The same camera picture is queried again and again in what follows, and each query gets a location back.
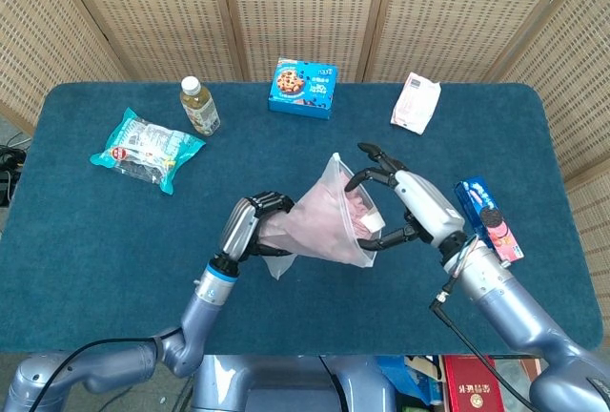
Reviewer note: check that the blue sandwich cookie box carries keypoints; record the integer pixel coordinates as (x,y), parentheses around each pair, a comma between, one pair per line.
(479,202)

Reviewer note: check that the white pink tissue packet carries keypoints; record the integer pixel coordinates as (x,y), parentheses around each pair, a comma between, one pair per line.
(414,104)

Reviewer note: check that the woven bamboo folding screen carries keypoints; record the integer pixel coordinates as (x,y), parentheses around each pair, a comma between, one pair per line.
(305,6)

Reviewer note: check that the red book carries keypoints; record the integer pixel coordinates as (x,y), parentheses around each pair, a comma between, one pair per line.
(472,383)

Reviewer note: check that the blue-grey robot torso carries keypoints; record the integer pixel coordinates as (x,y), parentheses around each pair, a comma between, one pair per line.
(248,381)

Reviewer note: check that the yellow tea bottle white cap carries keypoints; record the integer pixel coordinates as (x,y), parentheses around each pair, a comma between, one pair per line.
(200,109)

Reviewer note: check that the green snack packet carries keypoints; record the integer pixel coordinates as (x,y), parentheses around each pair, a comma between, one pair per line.
(148,147)

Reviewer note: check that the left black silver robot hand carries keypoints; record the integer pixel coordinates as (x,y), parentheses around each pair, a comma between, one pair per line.
(238,228)

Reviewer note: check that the pink clothes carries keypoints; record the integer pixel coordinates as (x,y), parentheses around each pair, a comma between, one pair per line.
(319,221)

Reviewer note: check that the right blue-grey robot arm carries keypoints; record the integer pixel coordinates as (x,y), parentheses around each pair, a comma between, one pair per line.
(519,316)

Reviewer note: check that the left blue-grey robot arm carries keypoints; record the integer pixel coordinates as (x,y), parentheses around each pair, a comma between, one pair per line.
(200,321)

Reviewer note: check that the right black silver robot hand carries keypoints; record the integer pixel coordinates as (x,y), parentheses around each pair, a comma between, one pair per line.
(429,202)

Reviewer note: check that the translucent zip plastic bag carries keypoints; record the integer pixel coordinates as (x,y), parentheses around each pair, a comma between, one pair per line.
(329,173)

